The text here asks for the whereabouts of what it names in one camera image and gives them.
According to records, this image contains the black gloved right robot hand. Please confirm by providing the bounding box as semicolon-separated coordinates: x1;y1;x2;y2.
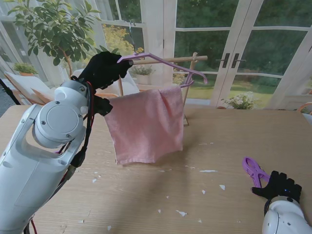
251;170;303;203

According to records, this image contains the wooden hanging rack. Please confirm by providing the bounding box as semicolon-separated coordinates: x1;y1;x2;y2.
118;52;208;127

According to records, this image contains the printed garden backdrop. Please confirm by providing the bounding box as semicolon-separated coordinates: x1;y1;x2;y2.
0;0;312;114

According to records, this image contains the pink square towel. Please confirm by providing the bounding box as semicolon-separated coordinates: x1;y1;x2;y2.
104;86;184;166

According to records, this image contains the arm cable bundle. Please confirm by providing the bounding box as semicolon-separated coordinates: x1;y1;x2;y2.
264;198;273;216
24;81;97;234

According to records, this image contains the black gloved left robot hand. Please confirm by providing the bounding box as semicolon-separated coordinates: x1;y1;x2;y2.
78;51;134;90

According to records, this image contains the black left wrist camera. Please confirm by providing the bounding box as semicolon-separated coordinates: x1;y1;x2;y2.
94;95;113;117

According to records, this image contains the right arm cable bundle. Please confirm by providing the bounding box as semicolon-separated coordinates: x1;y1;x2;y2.
264;198;273;216

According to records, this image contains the pink plastic clothes hanger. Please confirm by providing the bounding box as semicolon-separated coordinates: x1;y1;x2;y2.
117;19;208;88

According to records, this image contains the purple clothes peg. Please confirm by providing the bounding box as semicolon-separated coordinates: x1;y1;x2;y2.
242;156;271;188

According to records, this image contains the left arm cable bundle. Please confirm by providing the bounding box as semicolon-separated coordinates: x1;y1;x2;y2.
24;81;97;234

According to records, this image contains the black tripod leg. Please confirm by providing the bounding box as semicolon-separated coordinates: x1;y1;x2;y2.
0;78;22;106

